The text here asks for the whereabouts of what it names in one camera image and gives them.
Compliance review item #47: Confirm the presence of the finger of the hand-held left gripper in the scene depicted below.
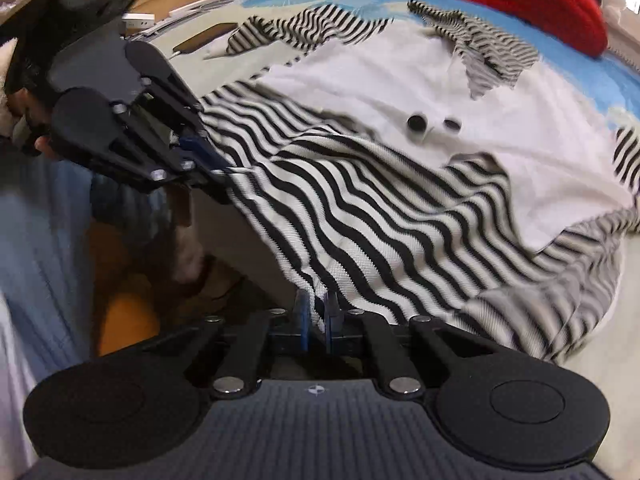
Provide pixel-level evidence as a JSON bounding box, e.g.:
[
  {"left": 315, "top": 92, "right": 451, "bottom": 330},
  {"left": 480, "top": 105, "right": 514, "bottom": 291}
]
[
  {"left": 95, "top": 101, "right": 237, "bottom": 206},
  {"left": 140, "top": 67, "right": 231, "bottom": 172}
]

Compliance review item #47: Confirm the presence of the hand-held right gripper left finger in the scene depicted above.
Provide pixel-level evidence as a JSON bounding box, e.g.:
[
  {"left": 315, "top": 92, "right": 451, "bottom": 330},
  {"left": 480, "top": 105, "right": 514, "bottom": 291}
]
[{"left": 142, "top": 290, "right": 313, "bottom": 400}]

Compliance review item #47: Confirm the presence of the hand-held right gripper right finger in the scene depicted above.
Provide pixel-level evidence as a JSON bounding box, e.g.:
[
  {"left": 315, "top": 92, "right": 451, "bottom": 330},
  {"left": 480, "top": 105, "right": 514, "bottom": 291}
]
[{"left": 322, "top": 290, "right": 493, "bottom": 400}]

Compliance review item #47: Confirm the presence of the black white striped cardigan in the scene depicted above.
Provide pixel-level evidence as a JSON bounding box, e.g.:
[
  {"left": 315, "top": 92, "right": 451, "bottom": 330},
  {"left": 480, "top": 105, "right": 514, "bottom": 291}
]
[{"left": 197, "top": 2, "right": 640, "bottom": 363}]

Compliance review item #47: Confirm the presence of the person's left hand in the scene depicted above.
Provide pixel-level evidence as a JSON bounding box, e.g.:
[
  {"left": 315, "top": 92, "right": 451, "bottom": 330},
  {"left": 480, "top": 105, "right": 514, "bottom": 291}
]
[{"left": 33, "top": 134, "right": 57, "bottom": 160}]

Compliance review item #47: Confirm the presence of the black phone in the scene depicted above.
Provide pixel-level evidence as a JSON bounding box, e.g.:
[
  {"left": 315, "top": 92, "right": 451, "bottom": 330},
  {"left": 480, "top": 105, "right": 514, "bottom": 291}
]
[{"left": 176, "top": 22, "right": 237, "bottom": 56}]

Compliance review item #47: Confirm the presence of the person's blue striped shirt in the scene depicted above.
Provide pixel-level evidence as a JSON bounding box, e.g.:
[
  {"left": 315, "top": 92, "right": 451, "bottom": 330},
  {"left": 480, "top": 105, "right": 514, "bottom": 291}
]
[{"left": 0, "top": 150, "right": 176, "bottom": 461}]

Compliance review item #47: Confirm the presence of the orange rounded object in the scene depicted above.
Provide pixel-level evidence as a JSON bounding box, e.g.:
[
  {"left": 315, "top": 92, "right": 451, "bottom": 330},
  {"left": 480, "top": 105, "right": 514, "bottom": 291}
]
[{"left": 97, "top": 222, "right": 163, "bottom": 358}]

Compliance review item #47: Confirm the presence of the blue fan patterned bed sheet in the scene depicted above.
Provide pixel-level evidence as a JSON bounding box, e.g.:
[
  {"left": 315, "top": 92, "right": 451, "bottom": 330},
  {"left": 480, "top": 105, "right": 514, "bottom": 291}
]
[{"left": 122, "top": 0, "right": 640, "bottom": 461}]

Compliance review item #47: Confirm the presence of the red folded blanket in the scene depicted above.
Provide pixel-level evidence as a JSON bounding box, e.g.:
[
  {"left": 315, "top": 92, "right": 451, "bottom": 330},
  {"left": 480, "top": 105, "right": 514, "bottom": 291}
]
[{"left": 444, "top": 0, "right": 608, "bottom": 58}]

